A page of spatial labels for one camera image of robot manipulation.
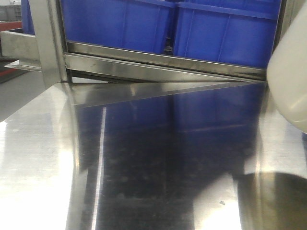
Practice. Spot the stainless steel shelf rack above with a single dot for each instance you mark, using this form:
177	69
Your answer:
129	140

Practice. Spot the large blue plastic bin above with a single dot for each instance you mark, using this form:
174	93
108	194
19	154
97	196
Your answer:
140	25

